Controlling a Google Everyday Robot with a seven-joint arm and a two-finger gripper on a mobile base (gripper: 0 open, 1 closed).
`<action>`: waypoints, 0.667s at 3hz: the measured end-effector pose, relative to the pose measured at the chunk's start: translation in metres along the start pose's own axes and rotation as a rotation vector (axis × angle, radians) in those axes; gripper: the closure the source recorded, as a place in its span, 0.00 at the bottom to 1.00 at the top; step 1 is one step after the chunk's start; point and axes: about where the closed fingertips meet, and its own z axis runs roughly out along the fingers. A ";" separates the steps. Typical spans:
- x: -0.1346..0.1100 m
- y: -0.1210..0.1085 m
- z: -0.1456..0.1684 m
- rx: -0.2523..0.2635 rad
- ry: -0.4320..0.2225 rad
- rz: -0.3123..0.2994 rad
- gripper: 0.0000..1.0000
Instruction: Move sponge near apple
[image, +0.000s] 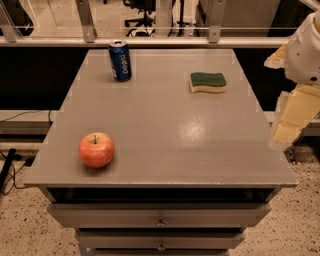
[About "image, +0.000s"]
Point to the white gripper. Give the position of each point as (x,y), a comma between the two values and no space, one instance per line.
(304,55)

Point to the green and yellow sponge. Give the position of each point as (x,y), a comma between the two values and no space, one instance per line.
(207,82)

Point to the red apple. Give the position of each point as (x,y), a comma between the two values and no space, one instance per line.
(96,150)

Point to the grey drawer cabinet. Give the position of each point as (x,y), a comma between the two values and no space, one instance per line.
(172,146)

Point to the blue pepsi can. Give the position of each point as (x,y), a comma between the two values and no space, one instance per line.
(120,60)

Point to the grey drawer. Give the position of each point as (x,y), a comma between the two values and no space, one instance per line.
(159,239)
(225,215)

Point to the top grey drawer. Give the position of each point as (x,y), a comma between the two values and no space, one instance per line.
(225,215)

